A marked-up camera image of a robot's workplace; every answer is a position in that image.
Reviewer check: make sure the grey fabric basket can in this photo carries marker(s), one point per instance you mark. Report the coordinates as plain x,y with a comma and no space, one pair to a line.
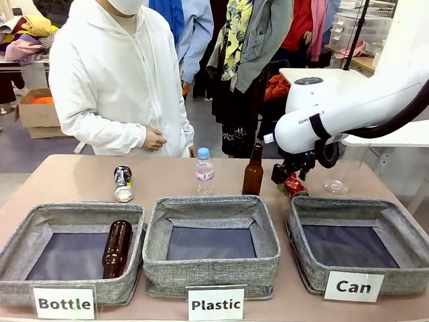
358,241

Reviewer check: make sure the person's left hand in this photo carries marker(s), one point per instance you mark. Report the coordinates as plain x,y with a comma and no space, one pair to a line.
193,151

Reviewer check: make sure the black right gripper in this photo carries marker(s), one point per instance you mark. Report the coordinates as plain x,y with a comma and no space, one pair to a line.
291,166

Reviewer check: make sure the white face mask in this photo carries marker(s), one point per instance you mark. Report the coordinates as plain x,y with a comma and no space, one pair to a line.
124,5

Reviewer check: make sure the person's right hand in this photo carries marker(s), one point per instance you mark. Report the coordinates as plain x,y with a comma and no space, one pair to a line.
153,139

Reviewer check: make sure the cardboard box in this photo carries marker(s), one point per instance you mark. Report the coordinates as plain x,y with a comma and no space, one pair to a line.
37,112

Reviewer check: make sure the pink hanging garment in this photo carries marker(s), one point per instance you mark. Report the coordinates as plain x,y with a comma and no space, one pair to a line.
318,28

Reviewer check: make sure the white sign reading Can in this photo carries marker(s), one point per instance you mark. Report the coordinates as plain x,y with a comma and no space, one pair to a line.
353,286

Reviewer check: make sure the pile of colourful clothes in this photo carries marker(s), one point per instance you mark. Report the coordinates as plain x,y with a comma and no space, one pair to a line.
27,37

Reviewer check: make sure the bystander in yellow floral shirt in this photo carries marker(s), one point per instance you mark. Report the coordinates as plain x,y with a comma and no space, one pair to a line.
246,67

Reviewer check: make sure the white side table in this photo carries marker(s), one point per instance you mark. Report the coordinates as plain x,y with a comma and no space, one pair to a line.
395,141

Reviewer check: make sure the white background table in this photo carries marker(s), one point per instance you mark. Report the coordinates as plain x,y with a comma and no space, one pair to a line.
321,75

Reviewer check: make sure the person in white hoodie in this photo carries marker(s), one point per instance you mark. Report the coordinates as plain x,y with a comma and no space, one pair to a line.
114,80

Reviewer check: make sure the black stand pole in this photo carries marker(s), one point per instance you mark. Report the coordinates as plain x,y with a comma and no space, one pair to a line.
357,33

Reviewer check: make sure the orange cloth bundle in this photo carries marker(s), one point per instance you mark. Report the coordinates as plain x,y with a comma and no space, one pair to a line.
276,89

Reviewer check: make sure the bystander in blue shirt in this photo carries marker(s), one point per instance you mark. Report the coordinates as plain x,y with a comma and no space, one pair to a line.
187,37

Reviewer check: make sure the bystander in red top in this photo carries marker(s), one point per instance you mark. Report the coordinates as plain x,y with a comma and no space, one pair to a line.
298,27

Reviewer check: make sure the clear water bottle blue cap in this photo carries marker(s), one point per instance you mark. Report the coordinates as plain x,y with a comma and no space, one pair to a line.
204,172

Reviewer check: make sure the clear plastic cup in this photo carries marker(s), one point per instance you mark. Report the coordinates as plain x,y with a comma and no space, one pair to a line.
340,174

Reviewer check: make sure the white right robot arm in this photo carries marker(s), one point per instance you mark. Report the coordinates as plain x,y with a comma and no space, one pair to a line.
352,100

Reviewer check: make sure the silver black crushed can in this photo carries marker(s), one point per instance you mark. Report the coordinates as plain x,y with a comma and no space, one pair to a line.
123,186

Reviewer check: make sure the grey fabric basket plastic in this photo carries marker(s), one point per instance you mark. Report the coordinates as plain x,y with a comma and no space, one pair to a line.
211,246

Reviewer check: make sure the white sign reading Plastic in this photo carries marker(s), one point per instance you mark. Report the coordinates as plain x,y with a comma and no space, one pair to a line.
216,304

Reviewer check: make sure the white sign reading Bottle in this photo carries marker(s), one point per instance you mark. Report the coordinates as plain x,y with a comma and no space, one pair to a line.
64,303

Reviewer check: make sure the clear plastic storage bins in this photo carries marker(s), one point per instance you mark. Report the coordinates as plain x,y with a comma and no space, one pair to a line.
362,30

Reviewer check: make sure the brown glass bottle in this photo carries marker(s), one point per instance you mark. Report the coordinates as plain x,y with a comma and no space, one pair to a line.
253,172
116,250

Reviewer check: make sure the grey fabric basket bottle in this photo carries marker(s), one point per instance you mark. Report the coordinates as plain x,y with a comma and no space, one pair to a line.
72,250

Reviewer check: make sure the red crushed can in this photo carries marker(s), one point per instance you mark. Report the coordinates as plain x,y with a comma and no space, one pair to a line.
296,188

